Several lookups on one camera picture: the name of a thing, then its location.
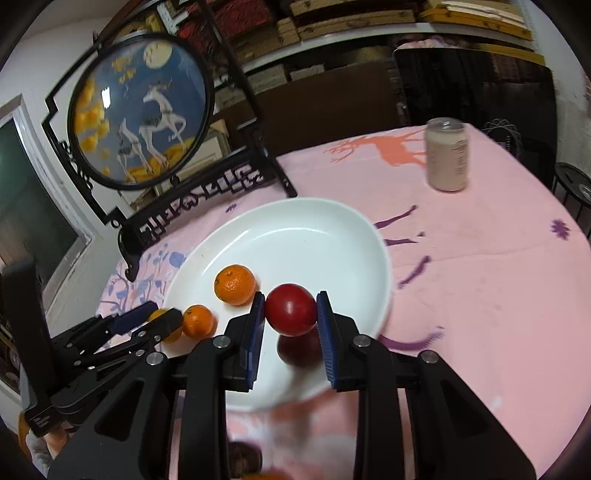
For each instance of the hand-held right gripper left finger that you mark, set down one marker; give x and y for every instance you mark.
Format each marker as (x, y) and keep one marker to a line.
(256, 339)

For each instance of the black round stool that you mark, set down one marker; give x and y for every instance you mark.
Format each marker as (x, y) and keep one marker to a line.
(575, 182)

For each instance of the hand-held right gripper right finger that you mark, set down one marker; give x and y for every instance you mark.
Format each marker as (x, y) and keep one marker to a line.
(325, 341)

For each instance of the brown wooden board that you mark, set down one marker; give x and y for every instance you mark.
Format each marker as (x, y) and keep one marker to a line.
(323, 106)

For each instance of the beige picture frame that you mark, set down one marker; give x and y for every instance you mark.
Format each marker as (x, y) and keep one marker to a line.
(207, 152)

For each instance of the pale pink drink can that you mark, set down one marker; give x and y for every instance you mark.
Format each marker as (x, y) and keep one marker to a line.
(447, 157)

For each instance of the bumpy orange tangerine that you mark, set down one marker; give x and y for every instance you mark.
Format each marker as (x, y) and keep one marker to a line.
(234, 284)

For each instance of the white wall shelf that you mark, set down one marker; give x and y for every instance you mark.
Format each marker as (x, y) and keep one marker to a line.
(360, 31)

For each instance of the pink printed tablecloth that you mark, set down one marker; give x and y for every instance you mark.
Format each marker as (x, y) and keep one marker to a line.
(461, 277)

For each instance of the black chair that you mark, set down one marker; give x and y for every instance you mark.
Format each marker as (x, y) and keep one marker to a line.
(475, 87)

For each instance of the white framed window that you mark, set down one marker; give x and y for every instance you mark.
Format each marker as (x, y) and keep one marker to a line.
(27, 194)

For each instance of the round deer picture screen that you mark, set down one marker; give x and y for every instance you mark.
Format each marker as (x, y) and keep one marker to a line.
(138, 106)

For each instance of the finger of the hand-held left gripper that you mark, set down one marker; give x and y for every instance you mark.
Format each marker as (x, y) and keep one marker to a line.
(159, 325)
(134, 317)

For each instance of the red tomato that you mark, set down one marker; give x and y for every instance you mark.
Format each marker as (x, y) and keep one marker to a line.
(291, 308)

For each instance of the stack of flat wooden boxes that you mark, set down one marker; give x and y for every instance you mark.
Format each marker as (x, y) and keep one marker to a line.
(351, 18)

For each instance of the white round plate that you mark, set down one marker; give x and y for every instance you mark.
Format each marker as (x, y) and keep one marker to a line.
(300, 240)

